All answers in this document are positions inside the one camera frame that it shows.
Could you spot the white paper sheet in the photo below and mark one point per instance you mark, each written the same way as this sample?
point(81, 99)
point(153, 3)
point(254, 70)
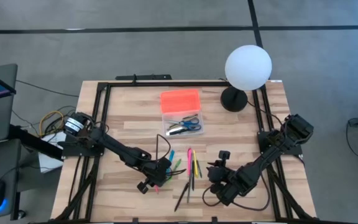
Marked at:
point(47, 165)

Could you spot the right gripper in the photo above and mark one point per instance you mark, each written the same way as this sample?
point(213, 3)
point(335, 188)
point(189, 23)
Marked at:
point(225, 177)

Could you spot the black frame bracket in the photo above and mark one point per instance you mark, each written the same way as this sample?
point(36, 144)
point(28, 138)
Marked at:
point(214, 219)
point(135, 220)

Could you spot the grey ballpoint pen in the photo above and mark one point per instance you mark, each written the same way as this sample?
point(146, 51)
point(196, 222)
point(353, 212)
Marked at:
point(189, 193)

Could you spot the pink pencil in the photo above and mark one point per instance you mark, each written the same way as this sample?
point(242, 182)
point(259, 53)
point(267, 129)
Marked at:
point(156, 188)

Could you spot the white globe lamp black base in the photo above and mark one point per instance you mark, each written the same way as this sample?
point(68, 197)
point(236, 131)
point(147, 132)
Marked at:
point(247, 67)

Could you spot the blue pen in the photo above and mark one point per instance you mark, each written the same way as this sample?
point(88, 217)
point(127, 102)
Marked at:
point(171, 154)

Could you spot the yellow highlighter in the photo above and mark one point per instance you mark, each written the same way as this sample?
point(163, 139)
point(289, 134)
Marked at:
point(195, 163)

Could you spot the clear box with orange lid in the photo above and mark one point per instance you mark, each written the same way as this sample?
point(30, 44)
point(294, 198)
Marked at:
point(180, 101)

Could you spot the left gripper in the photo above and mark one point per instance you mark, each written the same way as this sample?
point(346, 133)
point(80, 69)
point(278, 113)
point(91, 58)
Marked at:
point(158, 171)

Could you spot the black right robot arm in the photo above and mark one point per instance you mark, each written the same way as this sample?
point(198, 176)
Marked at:
point(259, 165)

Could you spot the white sticker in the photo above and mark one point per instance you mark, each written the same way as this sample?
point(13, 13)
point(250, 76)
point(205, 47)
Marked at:
point(277, 81)

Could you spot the black support beam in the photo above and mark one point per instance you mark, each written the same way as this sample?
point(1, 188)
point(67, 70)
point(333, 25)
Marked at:
point(33, 141)

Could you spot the black power strip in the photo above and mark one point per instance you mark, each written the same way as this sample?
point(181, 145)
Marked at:
point(148, 77)

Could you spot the green crayon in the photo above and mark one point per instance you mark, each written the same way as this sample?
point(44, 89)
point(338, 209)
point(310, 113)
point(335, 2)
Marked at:
point(199, 169)

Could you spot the yellow pencil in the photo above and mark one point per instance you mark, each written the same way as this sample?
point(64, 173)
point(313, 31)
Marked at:
point(173, 126)

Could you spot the black clip pen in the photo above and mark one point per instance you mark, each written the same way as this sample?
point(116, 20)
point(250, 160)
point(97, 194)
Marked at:
point(181, 197)

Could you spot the pink highlighter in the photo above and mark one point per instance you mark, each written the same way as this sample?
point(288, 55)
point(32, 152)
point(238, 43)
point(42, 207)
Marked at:
point(189, 161)

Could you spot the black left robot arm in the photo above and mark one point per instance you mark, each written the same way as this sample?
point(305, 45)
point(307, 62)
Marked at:
point(120, 151)

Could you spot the green pen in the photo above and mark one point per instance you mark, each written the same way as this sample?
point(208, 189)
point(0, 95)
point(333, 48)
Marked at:
point(177, 162)

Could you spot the black pen with scale print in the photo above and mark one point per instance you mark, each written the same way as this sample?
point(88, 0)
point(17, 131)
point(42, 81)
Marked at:
point(193, 182)

